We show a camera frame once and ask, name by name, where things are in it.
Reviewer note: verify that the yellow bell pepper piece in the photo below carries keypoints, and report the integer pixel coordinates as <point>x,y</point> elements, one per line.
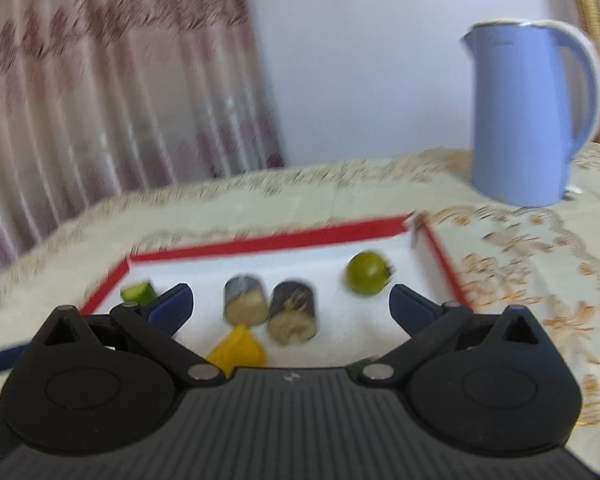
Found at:
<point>237,347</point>

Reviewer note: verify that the green cucumber piece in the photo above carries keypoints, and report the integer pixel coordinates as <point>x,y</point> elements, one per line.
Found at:
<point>139,291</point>

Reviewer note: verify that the blue electric kettle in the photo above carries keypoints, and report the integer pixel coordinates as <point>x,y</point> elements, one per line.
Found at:
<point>520,120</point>

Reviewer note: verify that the green tomato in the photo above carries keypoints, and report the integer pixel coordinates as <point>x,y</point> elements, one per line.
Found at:
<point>367,272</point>

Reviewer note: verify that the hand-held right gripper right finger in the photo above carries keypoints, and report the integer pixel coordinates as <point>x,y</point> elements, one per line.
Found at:
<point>410,307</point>

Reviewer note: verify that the red shallow box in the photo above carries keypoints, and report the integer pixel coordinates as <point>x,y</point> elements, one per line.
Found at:
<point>340,330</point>

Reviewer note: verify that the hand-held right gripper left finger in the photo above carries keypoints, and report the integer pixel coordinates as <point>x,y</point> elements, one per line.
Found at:
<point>172,307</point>

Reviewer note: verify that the pink patterned curtain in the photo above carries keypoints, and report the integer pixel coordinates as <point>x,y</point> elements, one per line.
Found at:
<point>105,85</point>

